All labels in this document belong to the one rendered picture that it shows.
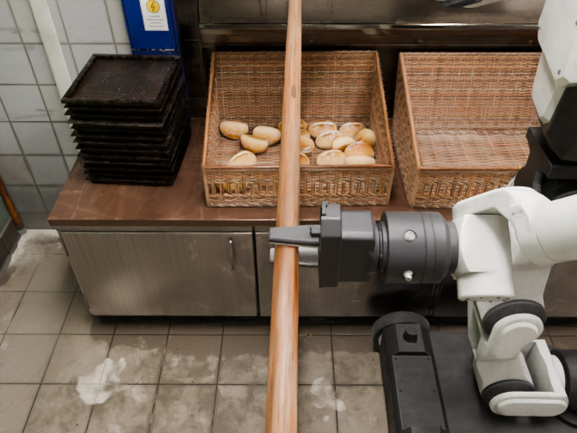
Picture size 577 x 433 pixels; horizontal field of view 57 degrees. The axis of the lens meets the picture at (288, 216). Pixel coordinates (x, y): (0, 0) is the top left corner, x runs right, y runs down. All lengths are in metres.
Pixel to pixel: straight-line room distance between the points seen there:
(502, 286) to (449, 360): 1.18
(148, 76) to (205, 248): 0.55
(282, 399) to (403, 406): 1.18
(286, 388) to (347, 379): 1.40
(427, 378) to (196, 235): 0.83
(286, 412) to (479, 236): 0.31
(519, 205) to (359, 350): 1.43
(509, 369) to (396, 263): 0.99
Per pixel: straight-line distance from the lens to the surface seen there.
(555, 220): 0.60
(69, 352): 2.12
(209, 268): 1.76
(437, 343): 1.86
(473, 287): 0.66
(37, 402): 2.05
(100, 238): 1.74
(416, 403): 1.70
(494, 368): 1.57
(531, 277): 1.29
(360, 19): 1.83
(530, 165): 1.14
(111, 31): 1.95
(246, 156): 1.72
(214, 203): 1.62
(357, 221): 0.64
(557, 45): 0.98
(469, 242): 0.66
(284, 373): 0.54
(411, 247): 0.63
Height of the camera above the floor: 1.66
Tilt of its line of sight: 43 degrees down
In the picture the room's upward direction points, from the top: straight up
